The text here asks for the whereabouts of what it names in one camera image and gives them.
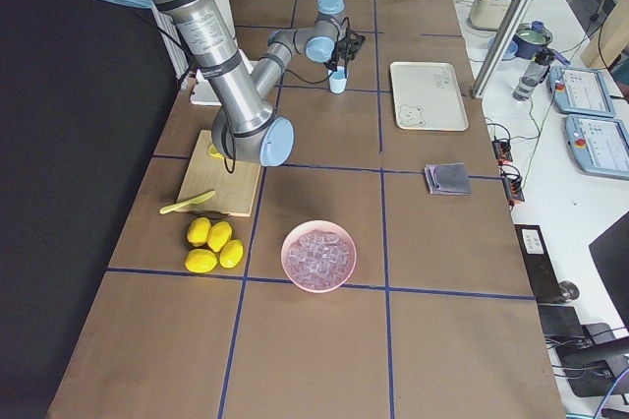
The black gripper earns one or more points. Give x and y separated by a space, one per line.
341 52

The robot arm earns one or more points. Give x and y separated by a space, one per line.
247 128

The light blue cup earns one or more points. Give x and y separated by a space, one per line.
337 80

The pile of clear ice cubes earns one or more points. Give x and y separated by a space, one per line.
319 261

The cream bear tray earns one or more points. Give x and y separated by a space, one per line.
426 97

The cream toaster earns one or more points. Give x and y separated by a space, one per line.
488 14

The grey purple folded cloth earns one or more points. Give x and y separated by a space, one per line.
448 179

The yellow lemon slices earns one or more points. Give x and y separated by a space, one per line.
214 152

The blue bowl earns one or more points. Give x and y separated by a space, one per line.
511 51

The wooden cutting board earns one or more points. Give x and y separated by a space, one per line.
234 192

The dark blue saucepan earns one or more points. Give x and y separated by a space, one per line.
531 38

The clear water bottle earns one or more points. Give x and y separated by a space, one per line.
534 74

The yellow plastic knife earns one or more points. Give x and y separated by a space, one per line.
201 198

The pink bowl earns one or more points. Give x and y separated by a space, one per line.
320 225

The black usb hub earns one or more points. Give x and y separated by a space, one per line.
511 176

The lemon top right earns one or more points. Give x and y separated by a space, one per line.
219 235

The lemon top left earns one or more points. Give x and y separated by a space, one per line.
198 230

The lemon bottom right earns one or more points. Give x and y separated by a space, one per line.
231 254

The far teach pendant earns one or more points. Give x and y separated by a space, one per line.
579 91

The teach pendant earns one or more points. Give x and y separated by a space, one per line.
579 91
599 145

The lemon bottom left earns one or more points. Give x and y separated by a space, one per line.
201 261

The near teach pendant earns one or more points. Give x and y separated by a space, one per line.
599 145

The black power strip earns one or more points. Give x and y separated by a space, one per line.
541 275

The white pedestal column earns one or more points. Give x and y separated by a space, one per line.
202 93

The aluminium frame post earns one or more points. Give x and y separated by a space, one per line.
512 19

